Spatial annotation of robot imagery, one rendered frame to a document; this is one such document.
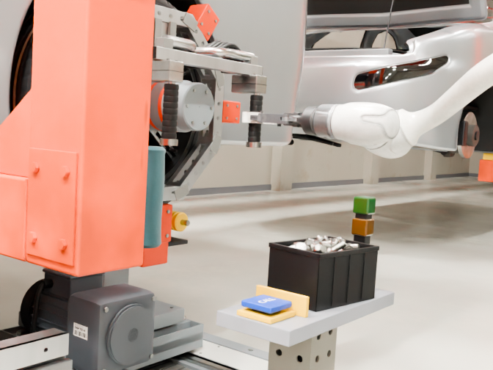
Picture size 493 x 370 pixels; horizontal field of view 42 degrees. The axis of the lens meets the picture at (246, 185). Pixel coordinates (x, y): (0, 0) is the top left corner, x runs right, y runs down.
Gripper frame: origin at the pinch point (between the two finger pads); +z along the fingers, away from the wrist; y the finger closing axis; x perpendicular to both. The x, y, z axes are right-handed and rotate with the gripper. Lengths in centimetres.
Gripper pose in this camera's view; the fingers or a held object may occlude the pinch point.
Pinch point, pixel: (258, 118)
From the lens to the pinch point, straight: 184.5
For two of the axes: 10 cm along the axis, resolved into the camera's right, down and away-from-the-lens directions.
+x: 0.6, -9.9, -0.8
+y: 6.1, -0.3, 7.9
